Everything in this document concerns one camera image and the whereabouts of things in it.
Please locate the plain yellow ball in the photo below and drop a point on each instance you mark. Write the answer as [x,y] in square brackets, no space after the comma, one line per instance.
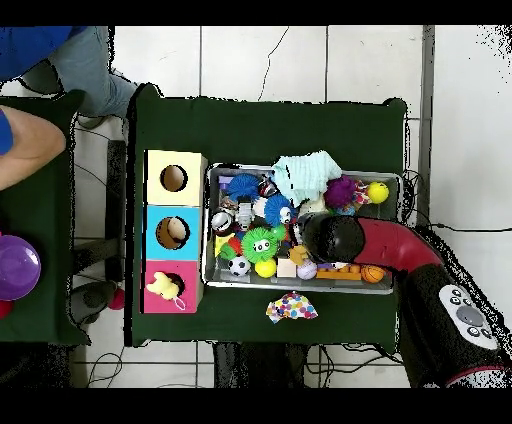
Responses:
[265,268]

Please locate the person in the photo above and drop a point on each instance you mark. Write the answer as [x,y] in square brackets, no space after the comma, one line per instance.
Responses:
[84,68]

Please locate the person's forearm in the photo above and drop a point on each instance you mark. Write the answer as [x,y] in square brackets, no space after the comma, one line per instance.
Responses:
[32,148]

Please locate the mint green knitted cloth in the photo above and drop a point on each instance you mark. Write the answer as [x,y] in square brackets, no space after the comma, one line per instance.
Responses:
[304,176]

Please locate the blue spiky ball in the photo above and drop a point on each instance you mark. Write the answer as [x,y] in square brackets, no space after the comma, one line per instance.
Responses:
[244,187]

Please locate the dark green table cloth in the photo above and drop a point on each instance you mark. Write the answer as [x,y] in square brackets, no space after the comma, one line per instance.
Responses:
[272,132]

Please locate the small red ball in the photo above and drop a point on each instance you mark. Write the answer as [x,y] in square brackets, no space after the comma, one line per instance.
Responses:
[117,300]

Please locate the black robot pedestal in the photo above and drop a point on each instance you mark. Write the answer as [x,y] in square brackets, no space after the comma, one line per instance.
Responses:
[256,368]

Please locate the yellow smiley face ball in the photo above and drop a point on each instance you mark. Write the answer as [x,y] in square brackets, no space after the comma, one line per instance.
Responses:
[378,192]

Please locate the red round object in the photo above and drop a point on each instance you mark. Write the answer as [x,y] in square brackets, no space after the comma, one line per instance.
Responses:
[4,308]

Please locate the blue spiky toy with eyes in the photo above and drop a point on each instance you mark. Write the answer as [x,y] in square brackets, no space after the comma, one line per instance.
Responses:
[278,208]

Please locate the white baseball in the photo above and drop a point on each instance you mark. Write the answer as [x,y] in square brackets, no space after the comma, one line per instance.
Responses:
[306,270]

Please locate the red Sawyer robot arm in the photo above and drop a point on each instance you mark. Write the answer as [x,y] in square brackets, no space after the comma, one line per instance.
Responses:
[392,244]

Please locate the small orange basketball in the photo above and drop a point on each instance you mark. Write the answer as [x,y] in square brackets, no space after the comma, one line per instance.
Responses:
[372,274]

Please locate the green spiky toy with eyes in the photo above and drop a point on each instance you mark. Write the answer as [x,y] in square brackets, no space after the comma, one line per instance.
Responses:
[260,244]

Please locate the purple spiky toy with eyes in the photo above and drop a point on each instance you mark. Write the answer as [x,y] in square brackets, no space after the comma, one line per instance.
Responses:
[340,192]

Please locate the wooden box with three holes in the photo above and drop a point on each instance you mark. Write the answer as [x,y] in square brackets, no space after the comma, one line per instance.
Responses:
[154,192]

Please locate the side table with green cloth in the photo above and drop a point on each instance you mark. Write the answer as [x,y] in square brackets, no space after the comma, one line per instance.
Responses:
[36,224]

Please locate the colourful polka dot cloth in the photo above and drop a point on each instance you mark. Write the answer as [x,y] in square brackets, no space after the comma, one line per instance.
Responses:
[292,307]

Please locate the yellow plush toy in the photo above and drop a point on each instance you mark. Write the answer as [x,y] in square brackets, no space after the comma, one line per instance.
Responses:
[164,286]

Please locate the purple bowl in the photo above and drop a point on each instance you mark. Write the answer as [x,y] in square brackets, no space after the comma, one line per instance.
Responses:
[18,267]

